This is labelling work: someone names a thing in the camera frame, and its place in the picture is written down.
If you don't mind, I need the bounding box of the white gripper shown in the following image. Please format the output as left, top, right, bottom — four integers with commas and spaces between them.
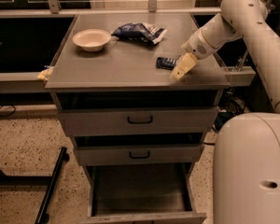
170, 29, 217, 81

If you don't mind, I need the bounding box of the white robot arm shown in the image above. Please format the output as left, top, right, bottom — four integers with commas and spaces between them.
171, 0, 280, 224

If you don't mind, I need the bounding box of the grey top drawer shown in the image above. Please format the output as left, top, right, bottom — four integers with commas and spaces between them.
58, 106, 218, 136

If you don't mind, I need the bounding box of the grey drawer cabinet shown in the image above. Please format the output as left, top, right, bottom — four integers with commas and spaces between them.
45, 12, 231, 224

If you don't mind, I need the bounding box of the grey middle drawer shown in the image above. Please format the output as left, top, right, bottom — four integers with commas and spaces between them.
74, 145, 203, 166

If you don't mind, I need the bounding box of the grey open bottom drawer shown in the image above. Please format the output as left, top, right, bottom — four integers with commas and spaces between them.
78, 163, 206, 224

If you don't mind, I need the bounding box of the blue white chip bag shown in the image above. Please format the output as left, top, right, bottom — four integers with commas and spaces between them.
112, 22, 167, 45

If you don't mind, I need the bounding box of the white bowl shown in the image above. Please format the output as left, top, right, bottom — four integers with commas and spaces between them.
73, 29, 111, 52

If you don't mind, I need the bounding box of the grey metal rail frame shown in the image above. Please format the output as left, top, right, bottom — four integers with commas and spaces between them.
0, 0, 280, 95

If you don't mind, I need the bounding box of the black cable bundle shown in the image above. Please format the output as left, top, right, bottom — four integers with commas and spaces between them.
212, 96, 246, 133

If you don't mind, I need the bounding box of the black floor cable left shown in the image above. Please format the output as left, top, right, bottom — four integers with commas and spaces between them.
0, 105, 17, 118

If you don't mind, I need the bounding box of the black floor stand frame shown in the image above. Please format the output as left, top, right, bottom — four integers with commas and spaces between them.
0, 147, 69, 224

